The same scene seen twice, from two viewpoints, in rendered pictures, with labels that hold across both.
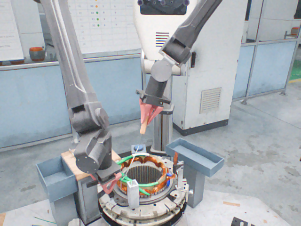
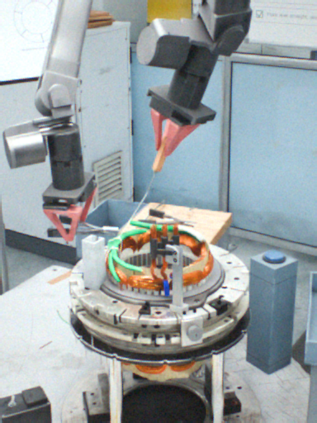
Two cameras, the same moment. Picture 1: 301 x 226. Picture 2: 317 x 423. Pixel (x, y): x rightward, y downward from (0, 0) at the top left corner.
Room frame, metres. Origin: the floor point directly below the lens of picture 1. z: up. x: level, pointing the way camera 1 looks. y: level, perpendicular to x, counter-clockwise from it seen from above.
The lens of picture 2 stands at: (0.06, -0.95, 1.69)
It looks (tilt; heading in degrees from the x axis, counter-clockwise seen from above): 22 degrees down; 58
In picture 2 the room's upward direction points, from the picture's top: 1 degrees counter-clockwise
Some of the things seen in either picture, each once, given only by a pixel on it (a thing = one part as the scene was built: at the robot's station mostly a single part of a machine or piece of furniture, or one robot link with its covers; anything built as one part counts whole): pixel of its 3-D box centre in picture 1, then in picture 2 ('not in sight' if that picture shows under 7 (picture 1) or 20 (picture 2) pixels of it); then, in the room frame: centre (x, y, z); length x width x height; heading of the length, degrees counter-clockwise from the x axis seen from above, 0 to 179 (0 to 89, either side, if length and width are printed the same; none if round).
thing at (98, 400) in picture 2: not in sight; (98, 393); (0.57, 0.09, 0.85); 0.06 x 0.04 x 0.05; 70
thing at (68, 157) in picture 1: (91, 157); (176, 227); (0.88, 0.27, 1.05); 0.20 x 0.19 x 0.02; 127
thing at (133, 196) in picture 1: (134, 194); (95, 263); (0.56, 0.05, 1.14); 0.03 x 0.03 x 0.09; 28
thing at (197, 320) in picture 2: (185, 192); (190, 328); (0.64, -0.12, 1.07); 0.04 x 0.02 x 0.05; 166
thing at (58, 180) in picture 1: (60, 195); (115, 269); (0.78, 0.40, 0.92); 0.17 x 0.11 x 0.28; 37
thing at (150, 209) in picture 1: (142, 181); (159, 276); (0.68, 0.04, 1.09); 0.32 x 0.32 x 0.01
